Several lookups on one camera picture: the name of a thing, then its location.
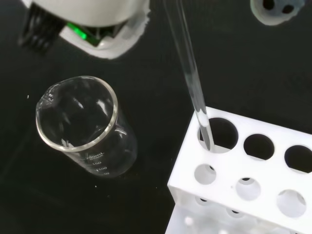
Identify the clear glass beaker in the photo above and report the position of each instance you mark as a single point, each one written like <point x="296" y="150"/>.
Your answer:
<point x="114" y="156"/>

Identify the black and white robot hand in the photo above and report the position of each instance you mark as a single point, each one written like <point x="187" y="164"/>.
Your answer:
<point x="85" y="14"/>

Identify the black cloth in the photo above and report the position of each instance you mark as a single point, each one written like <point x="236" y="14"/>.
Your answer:
<point x="243" y="73"/>

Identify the white test tube rack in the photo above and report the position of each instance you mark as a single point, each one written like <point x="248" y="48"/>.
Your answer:
<point x="226" y="178"/>

